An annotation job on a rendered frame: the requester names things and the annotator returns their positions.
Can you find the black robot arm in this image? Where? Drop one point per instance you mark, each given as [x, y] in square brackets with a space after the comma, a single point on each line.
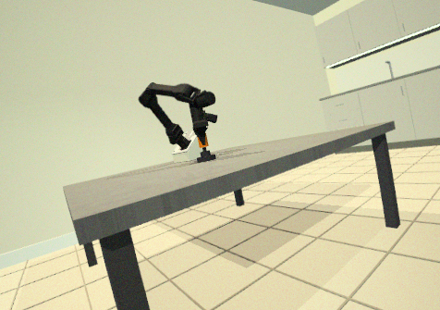
[181, 92]

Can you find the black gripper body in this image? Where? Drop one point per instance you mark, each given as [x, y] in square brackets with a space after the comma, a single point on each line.
[197, 119]

